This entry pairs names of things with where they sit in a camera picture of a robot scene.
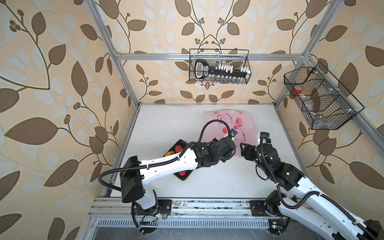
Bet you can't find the yellow fake pear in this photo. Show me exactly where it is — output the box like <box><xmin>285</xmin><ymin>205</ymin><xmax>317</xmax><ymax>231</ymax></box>
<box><xmin>165</xmin><ymin>151</ymin><xmax>175</xmax><ymax>157</ymax></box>

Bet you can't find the right black wire basket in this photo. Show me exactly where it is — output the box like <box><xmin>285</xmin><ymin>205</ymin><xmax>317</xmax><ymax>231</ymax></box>
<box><xmin>284</xmin><ymin>62</ymin><xmax>365</xmax><ymax>130</ymax></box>

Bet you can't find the black wire basket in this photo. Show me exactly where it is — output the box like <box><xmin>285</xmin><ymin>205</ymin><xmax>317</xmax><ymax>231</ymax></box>
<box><xmin>284</xmin><ymin>62</ymin><xmax>365</xmax><ymax>130</ymax></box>
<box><xmin>189</xmin><ymin>48</ymin><xmax>252</xmax><ymax>85</ymax></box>

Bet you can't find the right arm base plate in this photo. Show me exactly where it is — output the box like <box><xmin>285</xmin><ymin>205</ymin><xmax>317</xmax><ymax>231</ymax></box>
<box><xmin>250</xmin><ymin>200</ymin><xmax>281</xmax><ymax>217</ymax></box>

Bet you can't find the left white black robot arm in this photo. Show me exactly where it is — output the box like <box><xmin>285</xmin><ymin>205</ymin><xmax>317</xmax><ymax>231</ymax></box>
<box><xmin>98</xmin><ymin>120</ymin><xmax>238</xmax><ymax>210</ymax></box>

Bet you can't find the black tool set in basket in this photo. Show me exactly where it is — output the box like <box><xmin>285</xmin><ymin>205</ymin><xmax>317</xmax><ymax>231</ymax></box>
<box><xmin>193</xmin><ymin>60</ymin><xmax>251</xmax><ymax>82</ymax></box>

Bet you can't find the pink plastic bag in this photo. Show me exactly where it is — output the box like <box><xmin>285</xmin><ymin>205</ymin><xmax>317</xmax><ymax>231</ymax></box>
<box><xmin>202</xmin><ymin>110</ymin><xmax>258</xmax><ymax>157</ymax></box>

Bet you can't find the dark square plate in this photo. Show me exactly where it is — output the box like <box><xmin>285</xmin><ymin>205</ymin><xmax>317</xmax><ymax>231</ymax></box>
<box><xmin>164</xmin><ymin>140</ymin><xmax>193</xmax><ymax>181</ymax></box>

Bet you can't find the back black wire basket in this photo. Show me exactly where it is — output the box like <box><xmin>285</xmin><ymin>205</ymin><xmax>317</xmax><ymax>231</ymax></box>
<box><xmin>189</xmin><ymin>48</ymin><xmax>252</xmax><ymax>85</ymax></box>

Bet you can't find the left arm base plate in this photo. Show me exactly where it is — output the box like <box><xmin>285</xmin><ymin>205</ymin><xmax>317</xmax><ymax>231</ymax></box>
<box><xmin>133</xmin><ymin>199</ymin><xmax>172</xmax><ymax>216</ymax></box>

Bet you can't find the aluminium front rail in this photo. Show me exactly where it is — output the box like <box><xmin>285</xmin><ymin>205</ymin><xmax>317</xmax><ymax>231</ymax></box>
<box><xmin>86</xmin><ymin>197</ymin><xmax>337</xmax><ymax>220</ymax></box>

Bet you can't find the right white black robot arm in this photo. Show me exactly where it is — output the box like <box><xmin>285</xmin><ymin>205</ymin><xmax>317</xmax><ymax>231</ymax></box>
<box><xmin>240</xmin><ymin>132</ymin><xmax>384</xmax><ymax>240</ymax></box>

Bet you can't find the red capped item in basket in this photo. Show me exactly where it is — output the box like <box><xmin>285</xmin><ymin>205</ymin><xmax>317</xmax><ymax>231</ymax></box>
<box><xmin>293</xmin><ymin>85</ymin><xmax>304</xmax><ymax>95</ymax></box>

